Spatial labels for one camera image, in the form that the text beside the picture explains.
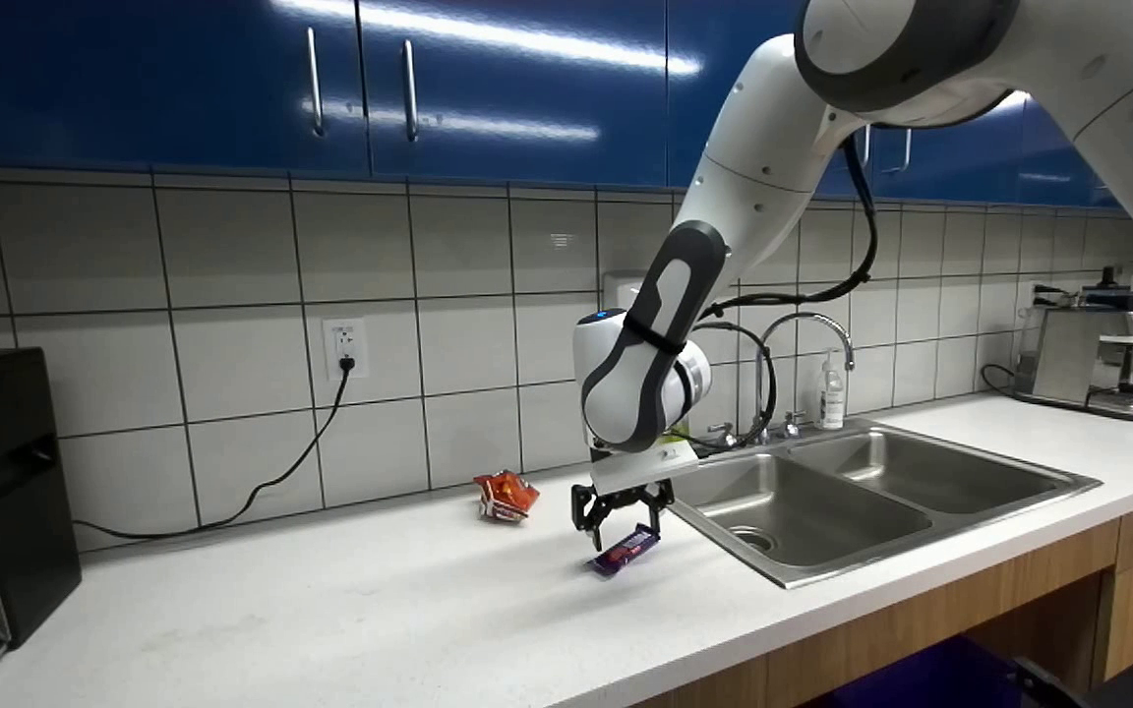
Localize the chrome arched faucet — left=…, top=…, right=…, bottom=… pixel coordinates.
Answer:
left=755, top=309, right=859, bottom=443

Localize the purple protein bar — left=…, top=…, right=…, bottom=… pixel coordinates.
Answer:
left=586, top=522, right=663, bottom=582

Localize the silver espresso machine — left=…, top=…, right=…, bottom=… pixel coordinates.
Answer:
left=1015, top=269, right=1133, bottom=426

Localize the white soap bottle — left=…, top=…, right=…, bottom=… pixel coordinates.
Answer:
left=817, top=351, right=849, bottom=438

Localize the black power cord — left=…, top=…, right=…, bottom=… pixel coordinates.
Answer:
left=68, top=354, right=360, bottom=546

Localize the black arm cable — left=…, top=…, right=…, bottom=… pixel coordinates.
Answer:
left=701, top=135, right=886, bottom=449

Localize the white wall outlet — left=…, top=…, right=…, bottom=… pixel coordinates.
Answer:
left=322, top=313, right=370, bottom=376

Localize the stainless steel double sink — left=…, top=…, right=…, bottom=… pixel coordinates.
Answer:
left=649, top=421, right=1104, bottom=590

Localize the blue upper cabinet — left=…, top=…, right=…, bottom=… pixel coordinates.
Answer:
left=0, top=0, right=1121, bottom=212

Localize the white wall soap dispenser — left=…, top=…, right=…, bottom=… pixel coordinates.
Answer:
left=598, top=270, right=653, bottom=322

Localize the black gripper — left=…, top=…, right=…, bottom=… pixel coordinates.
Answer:
left=568, top=474, right=678, bottom=553

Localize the crumpled orange snack wrapper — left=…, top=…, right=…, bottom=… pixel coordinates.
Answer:
left=470, top=468, right=544, bottom=528

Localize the black box appliance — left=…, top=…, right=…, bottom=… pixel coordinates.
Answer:
left=0, top=345, right=88, bottom=649

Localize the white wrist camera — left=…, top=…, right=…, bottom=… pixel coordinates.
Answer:
left=586, top=438, right=705, bottom=499

